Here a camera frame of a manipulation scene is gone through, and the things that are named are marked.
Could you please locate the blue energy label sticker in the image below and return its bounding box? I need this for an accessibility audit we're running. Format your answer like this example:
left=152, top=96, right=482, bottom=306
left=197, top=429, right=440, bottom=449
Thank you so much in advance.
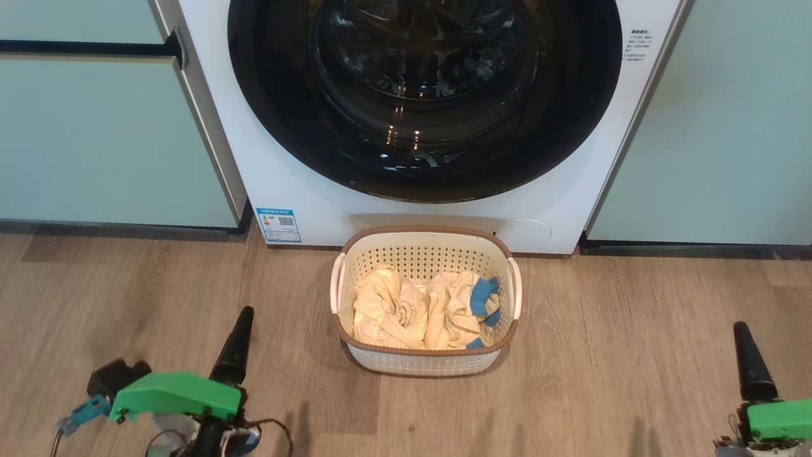
left=256, top=208, right=303, bottom=244

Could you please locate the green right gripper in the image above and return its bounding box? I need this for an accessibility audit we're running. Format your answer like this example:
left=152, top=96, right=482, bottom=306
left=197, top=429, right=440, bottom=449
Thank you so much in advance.
left=733, top=322, right=812, bottom=443

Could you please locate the white front-load washing machine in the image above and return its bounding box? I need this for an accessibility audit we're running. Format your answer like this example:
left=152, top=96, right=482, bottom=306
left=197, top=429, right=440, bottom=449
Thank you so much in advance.
left=149, top=0, right=692, bottom=256

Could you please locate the pale green cabinet plain front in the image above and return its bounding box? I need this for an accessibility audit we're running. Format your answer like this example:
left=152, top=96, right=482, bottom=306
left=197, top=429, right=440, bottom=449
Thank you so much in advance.
left=584, top=0, right=812, bottom=247

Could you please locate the thin black left gripper cable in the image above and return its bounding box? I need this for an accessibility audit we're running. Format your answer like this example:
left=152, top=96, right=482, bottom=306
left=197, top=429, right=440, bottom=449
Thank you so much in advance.
left=244, top=418, right=294, bottom=457

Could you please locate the white perforated basket brown rim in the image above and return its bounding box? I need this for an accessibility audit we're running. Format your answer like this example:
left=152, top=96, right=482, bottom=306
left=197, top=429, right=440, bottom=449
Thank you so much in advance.
left=330, top=225, right=523, bottom=376

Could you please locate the blue camera cable connector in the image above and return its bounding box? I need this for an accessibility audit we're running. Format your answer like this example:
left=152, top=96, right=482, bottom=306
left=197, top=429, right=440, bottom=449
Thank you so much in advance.
left=59, top=395, right=112, bottom=437

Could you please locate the round white drain filter cover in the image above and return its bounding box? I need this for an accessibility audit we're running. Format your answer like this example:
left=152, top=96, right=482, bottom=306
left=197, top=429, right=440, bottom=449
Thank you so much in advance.
left=501, top=219, right=553, bottom=253

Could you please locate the black round glass washer door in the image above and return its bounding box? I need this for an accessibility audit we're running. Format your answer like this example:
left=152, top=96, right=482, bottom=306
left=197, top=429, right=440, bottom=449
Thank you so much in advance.
left=227, top=0, right=624, bottom=204

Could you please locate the pale green cabinet black gap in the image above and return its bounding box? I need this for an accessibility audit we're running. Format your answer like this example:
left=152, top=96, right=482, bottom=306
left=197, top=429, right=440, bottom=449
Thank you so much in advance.
left=0, top=0, right=245, bottom=229

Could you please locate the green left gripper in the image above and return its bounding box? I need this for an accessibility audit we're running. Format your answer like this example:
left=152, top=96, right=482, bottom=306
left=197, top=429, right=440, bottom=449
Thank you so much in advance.
left=109, top=307, right=254, bottom=423

